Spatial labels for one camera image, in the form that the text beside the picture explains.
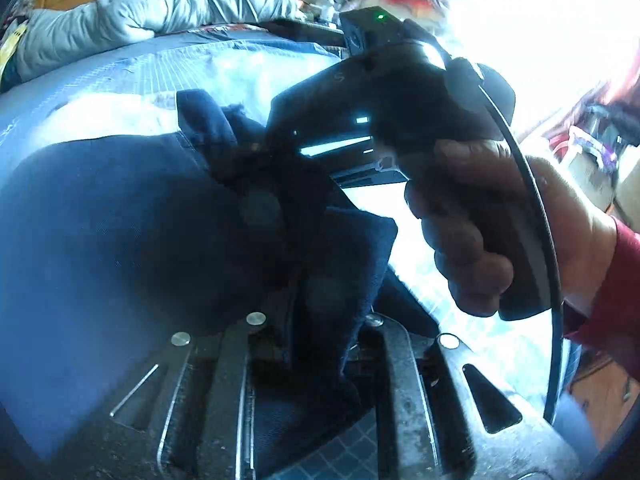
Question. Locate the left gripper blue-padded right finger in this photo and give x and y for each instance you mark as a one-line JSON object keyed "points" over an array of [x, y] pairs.
{"points": [[442, 412]]}

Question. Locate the blue striped bed sheet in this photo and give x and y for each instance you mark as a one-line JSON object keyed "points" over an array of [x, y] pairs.
{"points": [[134, 92]]}

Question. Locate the navy blue garment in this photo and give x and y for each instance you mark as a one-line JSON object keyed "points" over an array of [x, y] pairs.
{"points": [[110, 246]]}

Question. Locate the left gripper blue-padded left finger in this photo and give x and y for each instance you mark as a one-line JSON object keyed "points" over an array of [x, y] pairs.
{"points": [[201, 408]]}

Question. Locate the red sleeved forearm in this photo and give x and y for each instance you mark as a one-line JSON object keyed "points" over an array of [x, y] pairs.
{"points": [[613, 325]]}

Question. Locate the grey quilted duvet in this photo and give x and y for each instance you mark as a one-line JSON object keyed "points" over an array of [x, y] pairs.
{"points": [[53, 39]]}

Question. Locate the person's right hand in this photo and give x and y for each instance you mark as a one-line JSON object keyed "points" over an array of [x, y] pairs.
{"points": [[584, 236]]}

